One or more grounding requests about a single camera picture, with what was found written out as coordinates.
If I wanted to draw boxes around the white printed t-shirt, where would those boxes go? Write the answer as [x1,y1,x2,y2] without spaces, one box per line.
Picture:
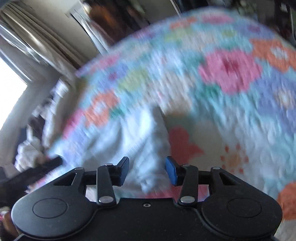
[46,106,171,198]

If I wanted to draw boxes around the hanging clothes on rack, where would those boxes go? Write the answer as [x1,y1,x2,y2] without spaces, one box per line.
[70,1,295,55]

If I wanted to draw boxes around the person's left hand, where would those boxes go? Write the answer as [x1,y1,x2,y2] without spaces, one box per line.
[1,211,19,241]

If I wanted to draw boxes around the white crumpled duvet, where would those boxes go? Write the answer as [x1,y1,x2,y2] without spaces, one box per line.
[14,76,77,172]

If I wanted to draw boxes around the floral quilted bedspread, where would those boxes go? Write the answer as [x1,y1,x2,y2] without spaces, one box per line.
[36,8,295,240]

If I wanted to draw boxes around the beige window curtain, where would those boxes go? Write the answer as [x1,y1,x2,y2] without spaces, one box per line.
[1,3,86,80]

